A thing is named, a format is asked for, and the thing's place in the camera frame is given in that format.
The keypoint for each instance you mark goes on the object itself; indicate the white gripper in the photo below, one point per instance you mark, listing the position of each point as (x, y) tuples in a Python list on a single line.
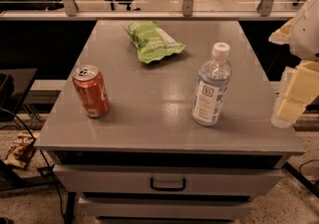
[(308, 35)]

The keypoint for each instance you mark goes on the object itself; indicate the clear blue-label plastic bottle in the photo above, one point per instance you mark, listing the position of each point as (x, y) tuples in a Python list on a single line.
[(211, 86)]

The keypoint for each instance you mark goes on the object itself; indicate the green rice chip bag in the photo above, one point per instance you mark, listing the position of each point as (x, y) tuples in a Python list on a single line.
[(152, 42)]

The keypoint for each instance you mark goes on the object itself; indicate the crumpled snack bag on floor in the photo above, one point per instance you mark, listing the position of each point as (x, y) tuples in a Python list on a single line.
[(21, 151)]

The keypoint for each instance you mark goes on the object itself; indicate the grey drawer cabinet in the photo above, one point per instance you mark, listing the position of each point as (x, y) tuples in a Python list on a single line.
[(149, 132)]

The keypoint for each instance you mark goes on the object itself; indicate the orange soda can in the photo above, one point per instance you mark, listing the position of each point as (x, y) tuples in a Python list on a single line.
[(90, 87)]

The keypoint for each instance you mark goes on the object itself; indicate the black side table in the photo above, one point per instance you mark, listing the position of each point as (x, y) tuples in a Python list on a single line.
[(15, 86)]

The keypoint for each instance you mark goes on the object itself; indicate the black drawer handle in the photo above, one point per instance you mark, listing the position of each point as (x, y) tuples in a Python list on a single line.
[(168, 185)]

